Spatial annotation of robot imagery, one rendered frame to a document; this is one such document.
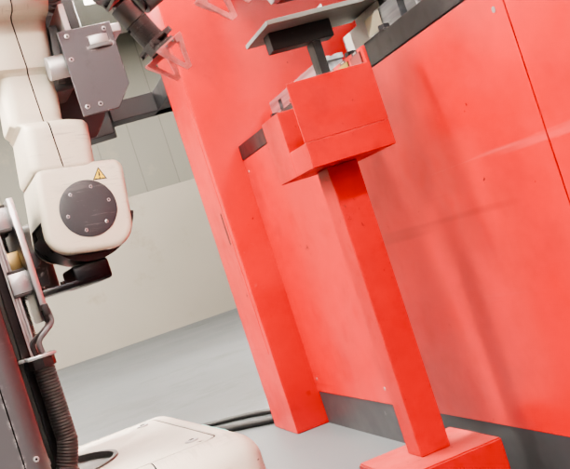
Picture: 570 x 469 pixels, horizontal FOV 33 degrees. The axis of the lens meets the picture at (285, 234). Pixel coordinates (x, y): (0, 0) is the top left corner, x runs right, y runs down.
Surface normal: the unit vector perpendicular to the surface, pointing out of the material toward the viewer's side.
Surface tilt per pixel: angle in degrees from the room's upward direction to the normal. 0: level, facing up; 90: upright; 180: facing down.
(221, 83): 90
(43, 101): 90
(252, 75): 90
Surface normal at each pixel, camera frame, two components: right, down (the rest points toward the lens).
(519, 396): -0.91, 0.30
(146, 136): 0.35, -0.12
